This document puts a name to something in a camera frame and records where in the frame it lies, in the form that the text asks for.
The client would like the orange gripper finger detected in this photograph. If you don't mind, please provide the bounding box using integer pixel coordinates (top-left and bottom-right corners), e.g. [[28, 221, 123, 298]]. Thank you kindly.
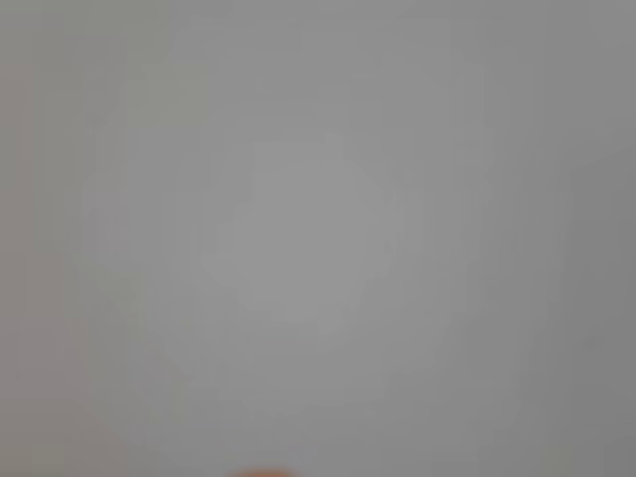
[[224, 466, 301, 477]]

